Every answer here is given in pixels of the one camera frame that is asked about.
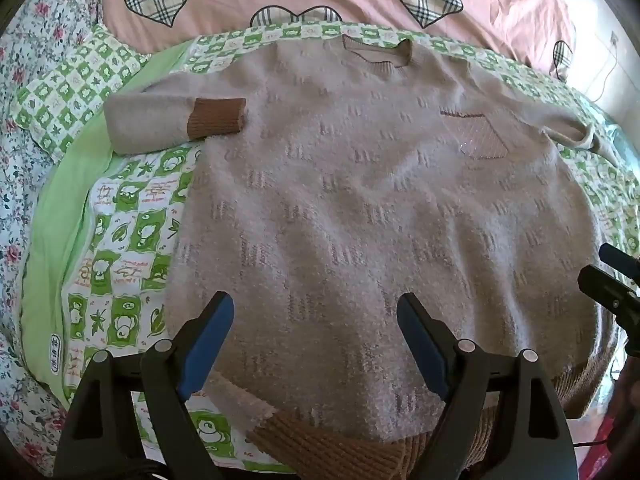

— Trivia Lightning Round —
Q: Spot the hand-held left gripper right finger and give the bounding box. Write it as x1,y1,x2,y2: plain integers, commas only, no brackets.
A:
396,292,576,480

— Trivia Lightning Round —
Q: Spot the floral bed sheet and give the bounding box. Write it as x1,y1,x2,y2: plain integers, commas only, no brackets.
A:
0,0,126,461

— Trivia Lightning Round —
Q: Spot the thin wall cable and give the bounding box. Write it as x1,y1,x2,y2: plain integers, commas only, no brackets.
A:
590,42,626,107

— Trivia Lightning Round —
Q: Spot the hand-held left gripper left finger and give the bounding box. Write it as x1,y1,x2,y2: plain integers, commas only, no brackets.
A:
55,291,236,480

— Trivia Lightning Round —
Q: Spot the green checked printed blanket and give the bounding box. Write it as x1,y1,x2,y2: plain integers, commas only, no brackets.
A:
10,20,640,476

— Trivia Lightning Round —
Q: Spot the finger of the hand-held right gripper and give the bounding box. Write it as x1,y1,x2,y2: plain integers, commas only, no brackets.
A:
577,264,640,328
599,242,640,281

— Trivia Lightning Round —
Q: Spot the beige knit sweater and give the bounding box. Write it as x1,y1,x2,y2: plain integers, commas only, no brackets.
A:
103,35,618,480

